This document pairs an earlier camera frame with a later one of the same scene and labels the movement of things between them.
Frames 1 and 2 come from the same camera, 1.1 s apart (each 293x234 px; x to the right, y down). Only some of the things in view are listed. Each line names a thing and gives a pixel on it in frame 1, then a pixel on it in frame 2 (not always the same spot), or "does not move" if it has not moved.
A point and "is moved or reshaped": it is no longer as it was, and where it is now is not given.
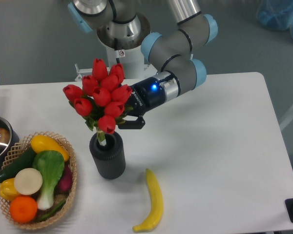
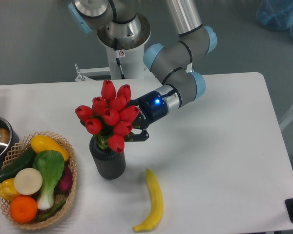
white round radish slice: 28,181 does not move
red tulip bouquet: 101,101 is moved or reshaped
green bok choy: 50,164 does not move
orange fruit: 23,209 does not move
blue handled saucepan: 2,137 does not move
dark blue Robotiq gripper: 145,95 → 153,107
